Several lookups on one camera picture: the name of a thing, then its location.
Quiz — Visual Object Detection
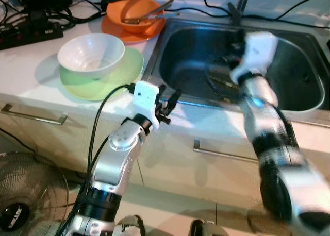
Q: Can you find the light green plate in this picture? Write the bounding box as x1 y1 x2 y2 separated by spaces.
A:
59 46 145 102

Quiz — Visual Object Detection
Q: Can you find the dark metal faucet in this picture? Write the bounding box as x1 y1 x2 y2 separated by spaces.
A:
228 0 252 24

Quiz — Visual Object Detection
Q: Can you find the orange plate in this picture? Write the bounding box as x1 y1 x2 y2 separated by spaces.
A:
101 14 167 45

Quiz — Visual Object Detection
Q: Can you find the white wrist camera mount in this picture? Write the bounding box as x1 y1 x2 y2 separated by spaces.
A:
129 81 160 131
230 31 279 85

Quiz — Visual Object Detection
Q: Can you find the black floor fan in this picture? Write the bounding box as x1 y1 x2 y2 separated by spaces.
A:
0 153 70 236

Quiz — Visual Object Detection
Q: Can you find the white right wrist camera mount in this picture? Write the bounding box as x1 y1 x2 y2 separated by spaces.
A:
230 31 279 85

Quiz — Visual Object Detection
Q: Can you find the silver metal utensil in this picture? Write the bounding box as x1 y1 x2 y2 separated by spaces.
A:
125 12 180 24
123 0 175 23

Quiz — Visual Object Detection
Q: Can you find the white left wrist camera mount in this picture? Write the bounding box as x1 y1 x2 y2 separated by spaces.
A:
129 81 160 131

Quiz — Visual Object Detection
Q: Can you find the black power strip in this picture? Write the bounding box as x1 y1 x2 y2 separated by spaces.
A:
0 22 63 51

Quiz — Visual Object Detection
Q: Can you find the silver drawer handle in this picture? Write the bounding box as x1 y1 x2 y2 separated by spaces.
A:
1 104 68 125
193 139 258 164

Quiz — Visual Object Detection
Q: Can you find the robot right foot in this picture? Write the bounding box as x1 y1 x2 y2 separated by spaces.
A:
188 219 220 236

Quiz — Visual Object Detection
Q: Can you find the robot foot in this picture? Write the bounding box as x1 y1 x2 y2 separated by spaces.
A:
114 214 147 236
188 219 220 236

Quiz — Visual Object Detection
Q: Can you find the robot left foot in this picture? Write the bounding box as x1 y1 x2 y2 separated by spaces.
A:
114 214 147 236

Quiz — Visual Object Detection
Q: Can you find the white ribbed bowl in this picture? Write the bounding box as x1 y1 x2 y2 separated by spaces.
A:
57 33 126 79

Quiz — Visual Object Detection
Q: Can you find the stainless steel sink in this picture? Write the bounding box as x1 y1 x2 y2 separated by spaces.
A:
142 17 330 113

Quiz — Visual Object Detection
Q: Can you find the cream sink counter cabinet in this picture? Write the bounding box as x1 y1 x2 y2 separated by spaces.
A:
0 92 330 216

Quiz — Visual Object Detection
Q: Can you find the orange bowl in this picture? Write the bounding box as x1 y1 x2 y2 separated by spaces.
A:
106 0 164 35

